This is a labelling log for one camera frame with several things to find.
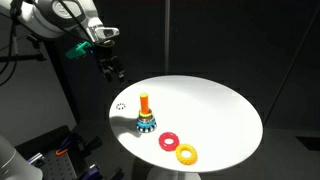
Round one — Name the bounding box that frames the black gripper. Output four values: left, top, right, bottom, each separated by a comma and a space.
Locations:
98, 40, 125, 83

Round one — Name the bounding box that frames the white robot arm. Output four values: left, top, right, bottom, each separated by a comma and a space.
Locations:
0, 0, 124, 85

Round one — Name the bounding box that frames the black perforated breadboard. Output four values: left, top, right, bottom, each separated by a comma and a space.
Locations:
14, 125, 101, 180

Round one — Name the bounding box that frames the orange ring holder post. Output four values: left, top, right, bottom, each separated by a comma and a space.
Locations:
140, 93, 149, 114

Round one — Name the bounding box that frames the yellow green stacked ring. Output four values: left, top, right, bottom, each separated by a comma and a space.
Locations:
138, 108, 155, 122

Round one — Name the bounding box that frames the red toy ring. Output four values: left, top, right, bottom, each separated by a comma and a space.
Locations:
158, 131, 181, 152

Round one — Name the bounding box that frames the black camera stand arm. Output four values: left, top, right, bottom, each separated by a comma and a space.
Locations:
0, 35, 46, 63

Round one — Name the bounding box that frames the orange handled clamp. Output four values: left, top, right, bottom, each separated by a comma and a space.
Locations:
55, 149, 68, 156

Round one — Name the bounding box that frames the white round table pedestal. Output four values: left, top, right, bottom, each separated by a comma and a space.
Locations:
147, 167, 201, 180

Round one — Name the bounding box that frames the yellow toy ring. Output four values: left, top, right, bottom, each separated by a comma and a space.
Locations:
175, 143, 199, 166

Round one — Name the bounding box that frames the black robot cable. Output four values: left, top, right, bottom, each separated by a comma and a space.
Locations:
0, 0, 24, 88

